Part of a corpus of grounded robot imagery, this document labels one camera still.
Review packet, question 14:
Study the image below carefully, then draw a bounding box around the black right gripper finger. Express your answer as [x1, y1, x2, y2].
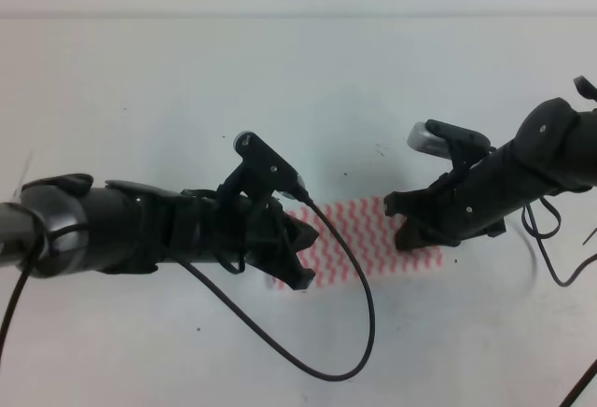
[395, 219, 432, 252]

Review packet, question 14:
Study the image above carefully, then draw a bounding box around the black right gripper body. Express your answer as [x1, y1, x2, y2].
[383, 163, 507, 246]

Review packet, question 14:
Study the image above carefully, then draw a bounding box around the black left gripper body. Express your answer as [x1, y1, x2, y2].
[170, 189, 299, 276]

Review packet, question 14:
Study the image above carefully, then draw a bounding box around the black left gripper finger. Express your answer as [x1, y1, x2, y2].
[284, 219, 319, 253]
[274, 254, 313, 291]

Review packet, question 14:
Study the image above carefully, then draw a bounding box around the pink white wavy towel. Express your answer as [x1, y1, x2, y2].
[289, 197, 443, 289]

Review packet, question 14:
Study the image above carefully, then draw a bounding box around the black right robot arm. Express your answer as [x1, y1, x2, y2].
[383, 98, 596, 251]

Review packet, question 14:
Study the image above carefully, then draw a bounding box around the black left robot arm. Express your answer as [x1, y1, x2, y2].
[1, 174, 318, 290]

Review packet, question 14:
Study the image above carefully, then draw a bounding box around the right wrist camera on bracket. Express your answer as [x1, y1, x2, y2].
[407, 119, 495, 174]

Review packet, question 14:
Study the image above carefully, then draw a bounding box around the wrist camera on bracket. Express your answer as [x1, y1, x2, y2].
[216, 131, 311, 203]
[407, 119, 495, 174]

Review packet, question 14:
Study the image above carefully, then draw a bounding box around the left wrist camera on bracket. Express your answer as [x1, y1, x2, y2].
[216, 131, 311, 203]

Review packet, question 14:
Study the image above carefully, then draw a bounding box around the black left camera cable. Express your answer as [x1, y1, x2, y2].
[0, 191, 377, 380]

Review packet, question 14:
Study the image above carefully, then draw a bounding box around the black camera cable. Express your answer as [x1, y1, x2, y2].
[521, 75, 597, 407]
[0, 191, 377, 380]

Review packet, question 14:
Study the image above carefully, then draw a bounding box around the black right camera cable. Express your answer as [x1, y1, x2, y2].
[521, 75, 597, 407]

